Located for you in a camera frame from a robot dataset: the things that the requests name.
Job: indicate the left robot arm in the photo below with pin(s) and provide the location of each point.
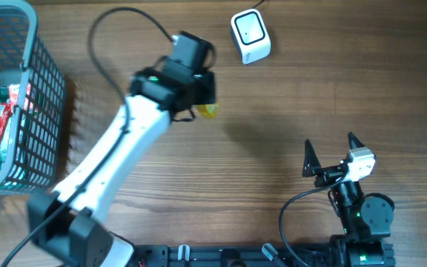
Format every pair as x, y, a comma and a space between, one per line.
68, 222

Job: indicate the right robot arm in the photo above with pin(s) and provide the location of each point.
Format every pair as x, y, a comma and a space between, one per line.
366, 218

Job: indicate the white barcode scanner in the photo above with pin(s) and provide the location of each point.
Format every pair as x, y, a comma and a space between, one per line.
250, 35

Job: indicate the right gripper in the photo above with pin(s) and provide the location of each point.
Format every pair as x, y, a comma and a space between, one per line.
312, 167

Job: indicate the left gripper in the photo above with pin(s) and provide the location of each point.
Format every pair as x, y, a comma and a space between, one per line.
209, 96

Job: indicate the yellow oil bottle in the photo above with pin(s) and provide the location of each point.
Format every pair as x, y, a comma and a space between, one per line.
209, 111

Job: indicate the red tissue pack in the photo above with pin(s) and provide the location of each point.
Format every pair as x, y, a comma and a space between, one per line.
13, 91

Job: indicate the grey plastic mesh basket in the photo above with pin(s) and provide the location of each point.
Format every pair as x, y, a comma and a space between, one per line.
36, 123

